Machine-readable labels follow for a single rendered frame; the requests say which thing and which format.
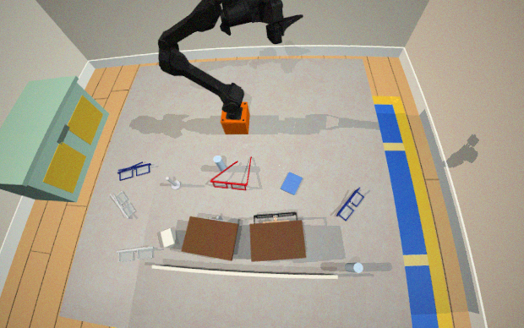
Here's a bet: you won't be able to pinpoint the red glasses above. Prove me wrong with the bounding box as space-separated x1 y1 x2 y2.
210 156 252 190

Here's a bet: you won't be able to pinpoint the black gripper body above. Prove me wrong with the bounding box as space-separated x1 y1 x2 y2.
243 0 282 44

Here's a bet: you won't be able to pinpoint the grey rectangular panel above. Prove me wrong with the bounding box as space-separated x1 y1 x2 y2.
152 265 338 279

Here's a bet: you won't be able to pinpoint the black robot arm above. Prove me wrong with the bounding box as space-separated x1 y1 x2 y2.
158 0 283 120

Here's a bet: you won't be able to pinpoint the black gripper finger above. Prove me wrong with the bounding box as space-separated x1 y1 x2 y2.
277 14 303 36

